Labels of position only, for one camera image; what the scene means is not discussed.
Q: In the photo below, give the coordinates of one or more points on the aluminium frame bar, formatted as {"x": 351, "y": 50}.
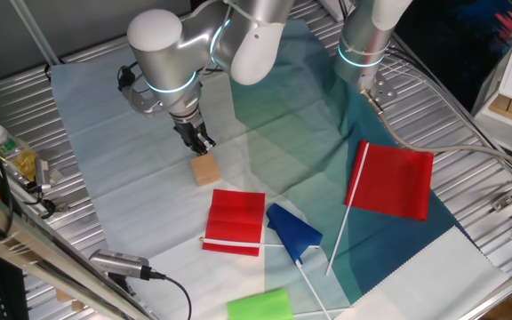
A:
{"x": 38, "y": 249}

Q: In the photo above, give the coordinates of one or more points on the tiny wooden cube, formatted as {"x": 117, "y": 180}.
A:
{"x": 77, "y": 306}

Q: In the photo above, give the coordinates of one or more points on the yellow liquid bottle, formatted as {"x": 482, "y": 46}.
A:
{"x": 13, "y": 153}

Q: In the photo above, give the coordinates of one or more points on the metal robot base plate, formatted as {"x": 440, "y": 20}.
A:
{"x": 382, "y": 89}

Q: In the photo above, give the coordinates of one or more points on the blue flag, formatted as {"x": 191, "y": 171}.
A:
{"x": 291, "y": 231}

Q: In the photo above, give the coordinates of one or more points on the small wooden cube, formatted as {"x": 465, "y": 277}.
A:
{"x": 64, "y": 296}

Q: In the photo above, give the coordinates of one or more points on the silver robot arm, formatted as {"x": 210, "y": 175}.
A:
{"x": 162, "y": 58}

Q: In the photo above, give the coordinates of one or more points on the silver camera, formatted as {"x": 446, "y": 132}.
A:
{"x": 118, "y": 263}

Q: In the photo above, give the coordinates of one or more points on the grey metal clamp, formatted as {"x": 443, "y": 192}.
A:
{"x": 42, "y": 173}

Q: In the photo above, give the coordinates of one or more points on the thin aluminium strut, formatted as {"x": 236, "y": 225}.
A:
{"x": 35, "y": 33}

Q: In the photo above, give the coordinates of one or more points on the large red flag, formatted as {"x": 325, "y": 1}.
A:
{"x": 389, "y": 182}

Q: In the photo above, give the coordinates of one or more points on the small folded red flag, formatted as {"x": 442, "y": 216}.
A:
{"x": 234, "y": 222}

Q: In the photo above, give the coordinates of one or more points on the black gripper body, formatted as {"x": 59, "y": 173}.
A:
{"x": 190, "y": 130}

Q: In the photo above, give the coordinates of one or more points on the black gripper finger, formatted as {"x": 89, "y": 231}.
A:
{"x": 207, "y": 142}
{"x": 197, "y": 146}

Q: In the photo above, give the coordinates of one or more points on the teal and white tablecloth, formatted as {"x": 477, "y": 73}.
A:
{"x": 127, "y": 191}

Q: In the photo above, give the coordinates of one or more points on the green flag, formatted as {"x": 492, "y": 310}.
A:
{"x": 260, "y": 306}

